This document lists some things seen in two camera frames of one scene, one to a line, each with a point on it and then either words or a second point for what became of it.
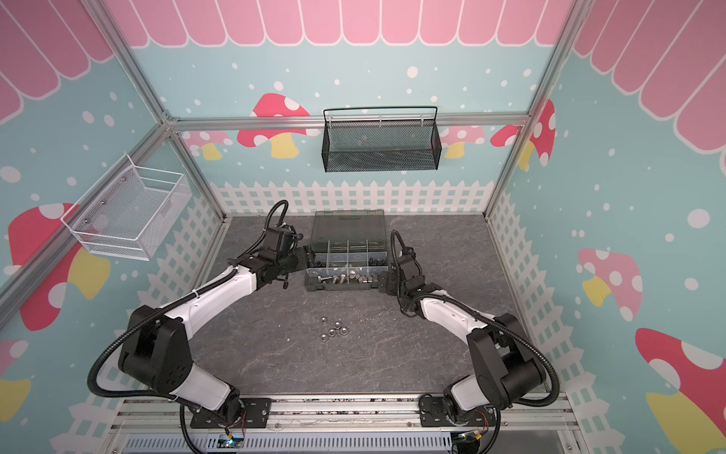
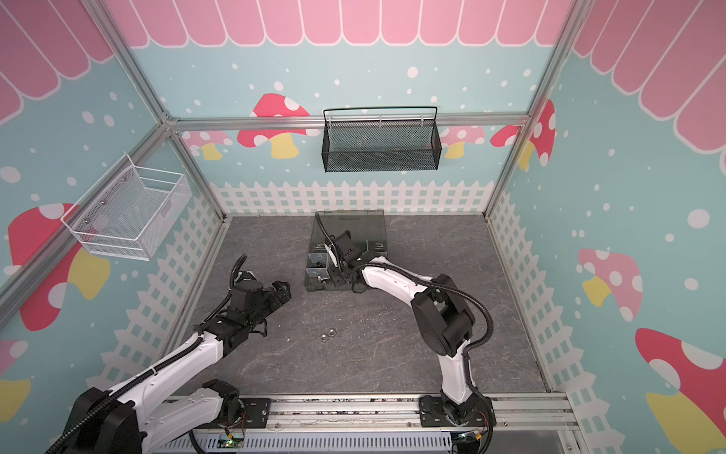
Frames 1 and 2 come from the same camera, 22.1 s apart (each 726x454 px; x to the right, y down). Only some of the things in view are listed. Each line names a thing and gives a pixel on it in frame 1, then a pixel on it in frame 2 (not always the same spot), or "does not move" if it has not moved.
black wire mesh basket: (377, 139) does not move
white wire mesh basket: (129, 211) does not move
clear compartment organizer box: (350, 248) does not move
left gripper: (301, 250) to (285, 295)
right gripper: (394, 278) to (342, 264)
